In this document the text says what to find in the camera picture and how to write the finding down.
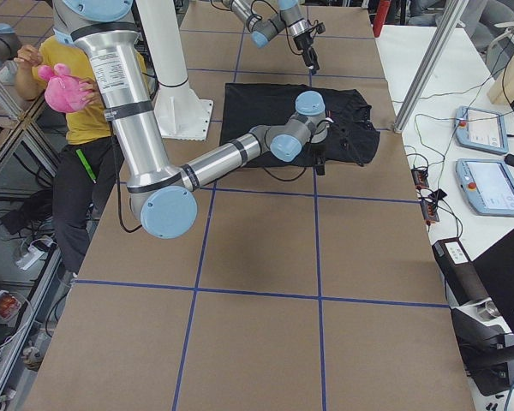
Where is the black graphic t-shirt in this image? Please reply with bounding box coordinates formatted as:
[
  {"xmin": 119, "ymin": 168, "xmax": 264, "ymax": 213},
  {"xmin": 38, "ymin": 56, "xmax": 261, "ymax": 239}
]
[{"xmin": 219, "ymin": 83, "xmax": 380, "ymax": 164}]

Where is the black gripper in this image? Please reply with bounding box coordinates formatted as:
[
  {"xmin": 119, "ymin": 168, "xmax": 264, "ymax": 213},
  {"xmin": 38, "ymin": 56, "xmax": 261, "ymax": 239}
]
[
  {"xmin": 310, "ymin": 143, "xmax": 326, "ymax": 175},
  {"xmin": 293, "ymin": 30, "xmax": 320, "ymax": 71}
]

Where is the person in yellow shirt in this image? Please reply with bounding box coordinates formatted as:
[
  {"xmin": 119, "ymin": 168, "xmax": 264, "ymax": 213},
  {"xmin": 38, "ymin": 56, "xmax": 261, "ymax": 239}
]
[{"xmin": 13, "ymin": 34, "xmax": 148, "ymax": 279}]

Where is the brown table mat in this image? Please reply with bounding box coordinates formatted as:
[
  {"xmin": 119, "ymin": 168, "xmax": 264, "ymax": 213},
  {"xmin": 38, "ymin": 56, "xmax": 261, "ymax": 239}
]
[{"xmin": 24, "ymin": 2, "xmax": 474, "ymax": 410}]

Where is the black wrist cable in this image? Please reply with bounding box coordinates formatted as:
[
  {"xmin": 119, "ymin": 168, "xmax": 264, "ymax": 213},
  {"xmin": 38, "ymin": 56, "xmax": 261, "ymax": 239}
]
[{"xmin": 111, "ymin": 132, "xmax": 143, "ymax": 235}]

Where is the pink plush toy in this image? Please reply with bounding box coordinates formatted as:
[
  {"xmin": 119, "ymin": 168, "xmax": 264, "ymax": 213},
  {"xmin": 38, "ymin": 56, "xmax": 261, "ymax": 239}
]
[{"xmin": 37, "ymin": 63, "xmax": 91, "ymax": 113}]

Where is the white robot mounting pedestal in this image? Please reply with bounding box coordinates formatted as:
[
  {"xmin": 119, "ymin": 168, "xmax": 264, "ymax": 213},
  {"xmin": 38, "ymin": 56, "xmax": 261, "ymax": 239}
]
[{"xmin": 136, "ymin": 0, "xmax": 213, "ymax": 140}]

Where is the blue teach pendant far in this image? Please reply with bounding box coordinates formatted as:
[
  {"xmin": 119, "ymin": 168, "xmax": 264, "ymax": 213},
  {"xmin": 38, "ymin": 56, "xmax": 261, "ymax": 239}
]
[{"xmin": 455, "ymin": 106, "xmax": 509, "ymax": 155}]

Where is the blue teach pendant near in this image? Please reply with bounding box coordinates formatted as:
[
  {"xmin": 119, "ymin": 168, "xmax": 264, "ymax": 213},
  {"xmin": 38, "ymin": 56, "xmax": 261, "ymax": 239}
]
[{"xmin": 455, "ymin": 158, "xmax": 514, "ymax": 217}]

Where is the blue teach pendant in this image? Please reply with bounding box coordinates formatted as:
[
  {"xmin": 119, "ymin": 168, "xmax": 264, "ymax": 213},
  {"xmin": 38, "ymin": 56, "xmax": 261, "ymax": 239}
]
[
  {"xmin": 455, "ymin": 158, "xmax": 514, "ymax": 217},
  {"xmin": 455, "ymin": 106, "xmax": 509, "ymax": 155}
]

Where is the black label printer box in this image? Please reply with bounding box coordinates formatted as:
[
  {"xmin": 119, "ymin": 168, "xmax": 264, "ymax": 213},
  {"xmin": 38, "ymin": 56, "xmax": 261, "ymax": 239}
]
[{"xmin": 432, "ymin": 237, "xmax": 490, "ymax": 307}]

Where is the aluminium frame post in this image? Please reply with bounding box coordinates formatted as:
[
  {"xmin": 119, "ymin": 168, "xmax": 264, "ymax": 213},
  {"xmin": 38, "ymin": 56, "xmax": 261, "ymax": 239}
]
[{"xmin": 392, "ymin": 0, "xmax": 469, "ymax": 134}]

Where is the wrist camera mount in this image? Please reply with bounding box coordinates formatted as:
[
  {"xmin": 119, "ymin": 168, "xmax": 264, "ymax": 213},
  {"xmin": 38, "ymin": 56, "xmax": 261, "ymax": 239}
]
[{"xmin": 312, "ymin": 22, "xmax": 326, "ymax": 34}]

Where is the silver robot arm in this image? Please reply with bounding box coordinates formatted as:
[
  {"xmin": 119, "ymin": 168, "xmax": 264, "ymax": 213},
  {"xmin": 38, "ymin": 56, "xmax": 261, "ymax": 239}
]
[
  {"xmin": 53, "ymin": 1, "xmax": 328, "ymax": 239},
  {"xmin": 209, "ymin": 0, "xmax": 326, "ymax": 74}
]

